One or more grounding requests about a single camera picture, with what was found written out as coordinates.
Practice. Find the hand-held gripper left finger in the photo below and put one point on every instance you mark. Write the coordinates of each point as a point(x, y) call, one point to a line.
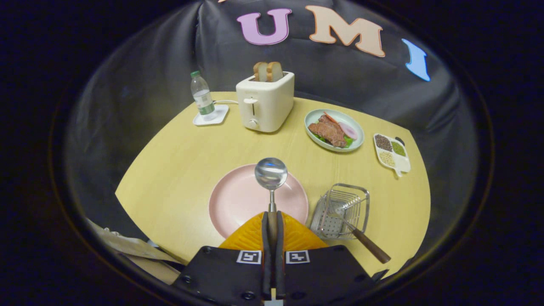
point(266, 255)

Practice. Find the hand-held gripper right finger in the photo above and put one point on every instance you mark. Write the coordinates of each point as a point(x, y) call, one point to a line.
point(280, 255)

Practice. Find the clear plastic drainer box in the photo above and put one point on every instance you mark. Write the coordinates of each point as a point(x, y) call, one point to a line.
point(327, 227)

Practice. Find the pink plate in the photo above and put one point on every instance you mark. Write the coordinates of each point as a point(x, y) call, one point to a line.
point(238, 199)

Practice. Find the green lettuce leaf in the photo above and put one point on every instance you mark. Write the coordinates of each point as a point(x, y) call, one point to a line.
point(347, 143)

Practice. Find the brown meat slice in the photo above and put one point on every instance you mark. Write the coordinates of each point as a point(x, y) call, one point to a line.
point(329, 131)

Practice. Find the person's beige clothing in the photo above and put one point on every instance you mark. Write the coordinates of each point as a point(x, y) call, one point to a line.
point(127, 246)

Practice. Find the pink ham slice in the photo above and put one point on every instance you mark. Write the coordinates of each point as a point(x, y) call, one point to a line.
point(348, 131)

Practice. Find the pale green food plate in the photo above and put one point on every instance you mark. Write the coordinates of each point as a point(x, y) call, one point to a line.
point(314, 117)

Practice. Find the orange carrot strip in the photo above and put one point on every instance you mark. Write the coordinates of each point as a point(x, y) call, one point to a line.
point(329, 117)

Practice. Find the white toaster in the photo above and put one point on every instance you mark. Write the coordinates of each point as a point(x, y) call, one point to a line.
point(267, 106)

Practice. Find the white square coaster tray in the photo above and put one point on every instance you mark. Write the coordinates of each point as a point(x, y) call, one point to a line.
point(221, 112)

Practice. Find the white divided grain dish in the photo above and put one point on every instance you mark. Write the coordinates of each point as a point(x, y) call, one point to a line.
point(401, 165)

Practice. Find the clear water bottle green cap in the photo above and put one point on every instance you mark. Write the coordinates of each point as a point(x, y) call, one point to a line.
point(203, 100)

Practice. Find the toast bread slice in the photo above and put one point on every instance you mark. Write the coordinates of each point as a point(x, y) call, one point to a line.
point(259, 71)
point(275, 71)

